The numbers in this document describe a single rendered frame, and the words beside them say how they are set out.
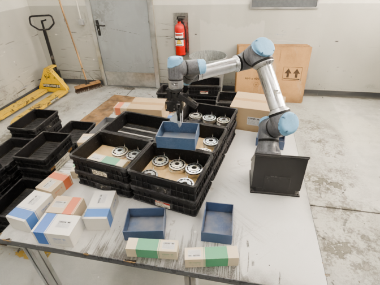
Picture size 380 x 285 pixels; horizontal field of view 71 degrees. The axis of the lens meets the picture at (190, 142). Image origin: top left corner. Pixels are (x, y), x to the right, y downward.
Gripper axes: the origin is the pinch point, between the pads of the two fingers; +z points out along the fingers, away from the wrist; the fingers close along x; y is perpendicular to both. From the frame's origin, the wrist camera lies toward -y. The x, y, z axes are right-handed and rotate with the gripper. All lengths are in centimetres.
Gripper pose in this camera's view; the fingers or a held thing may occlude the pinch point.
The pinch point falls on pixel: (181, 124)
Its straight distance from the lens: 145.0
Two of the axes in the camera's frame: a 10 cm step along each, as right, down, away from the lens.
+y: -9.8, -0.9, 2.0
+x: -2.2, 4.5, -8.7
